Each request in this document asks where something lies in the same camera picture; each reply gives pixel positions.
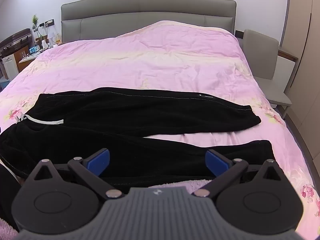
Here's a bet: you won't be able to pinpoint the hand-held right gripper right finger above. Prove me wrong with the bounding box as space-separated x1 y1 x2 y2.
192 149 288 199

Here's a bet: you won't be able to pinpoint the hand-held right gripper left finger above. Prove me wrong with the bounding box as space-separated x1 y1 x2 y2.
30 148 125 200

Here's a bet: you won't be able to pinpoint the black pants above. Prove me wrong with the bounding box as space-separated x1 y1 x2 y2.
0 87 277 188

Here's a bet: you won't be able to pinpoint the pink fluffy cloth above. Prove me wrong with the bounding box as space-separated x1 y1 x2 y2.
147 179 218 196

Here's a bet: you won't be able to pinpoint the pink floral duvet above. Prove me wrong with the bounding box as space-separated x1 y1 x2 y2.
0 20 320 222

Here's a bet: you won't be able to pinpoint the white bedside table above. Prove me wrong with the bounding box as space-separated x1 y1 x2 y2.
19 54 38 64

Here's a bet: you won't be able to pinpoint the white cabinet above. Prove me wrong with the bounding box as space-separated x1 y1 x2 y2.
1 52 19 80

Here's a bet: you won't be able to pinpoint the white table lamp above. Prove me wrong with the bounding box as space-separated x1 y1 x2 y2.
47 27 57 48

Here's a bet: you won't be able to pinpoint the dark wooden cabinet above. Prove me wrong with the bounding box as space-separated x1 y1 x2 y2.
0 28 32 55

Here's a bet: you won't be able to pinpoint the beige wardrobe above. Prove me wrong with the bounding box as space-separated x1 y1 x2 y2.
279 0 320 157

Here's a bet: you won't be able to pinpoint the grey upholstered headboard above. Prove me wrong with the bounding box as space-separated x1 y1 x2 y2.
61 0 237 43

